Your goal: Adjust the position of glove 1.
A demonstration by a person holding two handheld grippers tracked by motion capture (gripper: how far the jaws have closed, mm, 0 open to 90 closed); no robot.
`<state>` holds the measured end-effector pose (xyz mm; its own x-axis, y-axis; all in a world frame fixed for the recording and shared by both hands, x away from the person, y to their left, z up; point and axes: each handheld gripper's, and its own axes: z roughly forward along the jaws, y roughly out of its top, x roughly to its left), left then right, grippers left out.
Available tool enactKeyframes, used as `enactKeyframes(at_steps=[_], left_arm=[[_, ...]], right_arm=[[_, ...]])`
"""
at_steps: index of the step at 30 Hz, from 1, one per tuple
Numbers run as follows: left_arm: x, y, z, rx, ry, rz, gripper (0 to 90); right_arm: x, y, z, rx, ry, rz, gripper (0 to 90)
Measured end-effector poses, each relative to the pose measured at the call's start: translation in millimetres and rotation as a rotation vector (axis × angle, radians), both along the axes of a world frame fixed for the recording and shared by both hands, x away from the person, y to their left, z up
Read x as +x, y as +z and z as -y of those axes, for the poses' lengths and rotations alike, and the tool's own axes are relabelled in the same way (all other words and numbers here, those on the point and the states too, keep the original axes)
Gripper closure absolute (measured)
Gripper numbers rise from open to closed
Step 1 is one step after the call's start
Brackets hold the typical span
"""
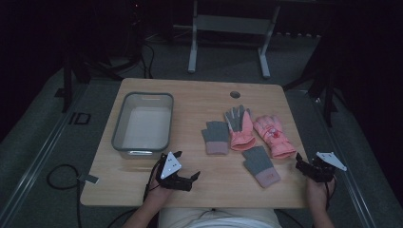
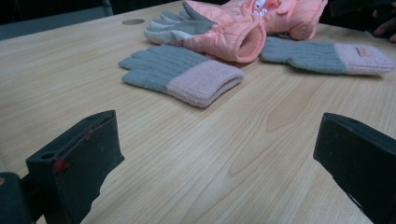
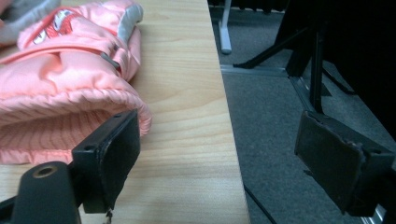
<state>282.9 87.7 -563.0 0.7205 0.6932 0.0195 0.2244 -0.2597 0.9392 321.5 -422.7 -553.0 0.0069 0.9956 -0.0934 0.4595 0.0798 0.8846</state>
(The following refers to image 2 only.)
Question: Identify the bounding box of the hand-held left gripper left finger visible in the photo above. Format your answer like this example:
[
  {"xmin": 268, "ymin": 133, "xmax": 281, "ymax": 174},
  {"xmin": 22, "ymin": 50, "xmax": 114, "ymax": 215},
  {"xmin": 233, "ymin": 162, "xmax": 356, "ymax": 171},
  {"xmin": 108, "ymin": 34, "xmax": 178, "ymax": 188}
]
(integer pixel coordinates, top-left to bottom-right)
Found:
[{"xmin": 25, "ymin": 109, "xmax": 125, "ymax": 224}]

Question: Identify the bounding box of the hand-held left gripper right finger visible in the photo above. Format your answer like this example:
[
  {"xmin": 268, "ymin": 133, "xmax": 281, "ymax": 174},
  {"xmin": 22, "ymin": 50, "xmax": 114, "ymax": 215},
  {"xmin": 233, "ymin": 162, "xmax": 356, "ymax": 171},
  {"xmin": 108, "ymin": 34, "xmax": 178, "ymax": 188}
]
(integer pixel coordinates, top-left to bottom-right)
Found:
[{"xmin": 313, "ymin": 112, "xmax": 396, "ymax": 224}]

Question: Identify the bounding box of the grey pink knit glove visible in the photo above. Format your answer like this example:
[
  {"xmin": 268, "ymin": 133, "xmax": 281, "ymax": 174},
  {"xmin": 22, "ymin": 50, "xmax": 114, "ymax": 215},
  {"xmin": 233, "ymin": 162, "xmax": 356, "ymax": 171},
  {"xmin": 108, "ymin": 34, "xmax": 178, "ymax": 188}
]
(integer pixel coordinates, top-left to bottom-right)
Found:
[
  {"xmin": 118, "ymin": 44, "xmax": 246, "ymax": 109},
  {"xmin": 260, "ymin": 36, "xmax": 396, "ymax": 77}
]

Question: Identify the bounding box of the pink padded glove grey palm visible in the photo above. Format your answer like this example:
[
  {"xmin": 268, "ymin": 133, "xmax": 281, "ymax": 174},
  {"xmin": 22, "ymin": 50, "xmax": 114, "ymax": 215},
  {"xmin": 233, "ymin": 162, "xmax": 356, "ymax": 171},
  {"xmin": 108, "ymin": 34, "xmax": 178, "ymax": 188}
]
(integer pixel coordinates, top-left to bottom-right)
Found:
[{"xmin": 143, "ymin": 0, "xmax": 267, "ymax": 64}]

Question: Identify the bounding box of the pink padded glove cartoon print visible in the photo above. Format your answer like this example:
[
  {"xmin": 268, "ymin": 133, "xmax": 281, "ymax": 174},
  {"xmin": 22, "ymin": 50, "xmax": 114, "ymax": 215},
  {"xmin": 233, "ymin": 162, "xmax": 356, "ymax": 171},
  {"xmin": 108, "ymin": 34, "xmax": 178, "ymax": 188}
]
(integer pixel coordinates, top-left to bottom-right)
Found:
[{"xmin": 223, "ymin": 0, "xmax": 329, "ymax": 41}]

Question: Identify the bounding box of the round grey cable grommet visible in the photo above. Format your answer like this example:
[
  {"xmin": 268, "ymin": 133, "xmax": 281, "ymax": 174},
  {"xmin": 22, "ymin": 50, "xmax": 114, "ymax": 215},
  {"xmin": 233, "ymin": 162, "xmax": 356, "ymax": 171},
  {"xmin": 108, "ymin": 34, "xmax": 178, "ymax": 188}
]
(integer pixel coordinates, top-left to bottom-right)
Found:
[{"xmin": 121, "ymin": 18, "xmax": 146, "ymax": 26}]

